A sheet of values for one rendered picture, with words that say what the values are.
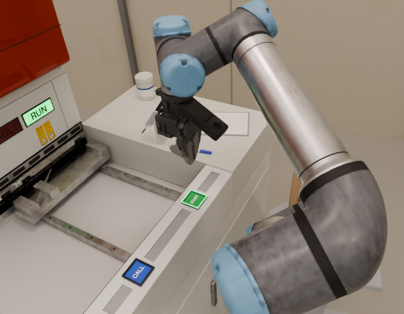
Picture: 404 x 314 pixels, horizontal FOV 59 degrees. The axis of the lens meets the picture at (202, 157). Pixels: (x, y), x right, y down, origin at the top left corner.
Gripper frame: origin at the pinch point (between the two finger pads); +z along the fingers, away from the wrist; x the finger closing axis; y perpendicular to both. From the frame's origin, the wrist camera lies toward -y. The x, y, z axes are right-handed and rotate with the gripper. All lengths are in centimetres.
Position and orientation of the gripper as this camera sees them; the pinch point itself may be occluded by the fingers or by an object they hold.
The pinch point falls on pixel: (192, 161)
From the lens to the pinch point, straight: 91.8
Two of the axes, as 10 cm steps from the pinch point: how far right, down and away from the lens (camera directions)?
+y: -8.7, -2.7, 4.1
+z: 0.6, 7.7, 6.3
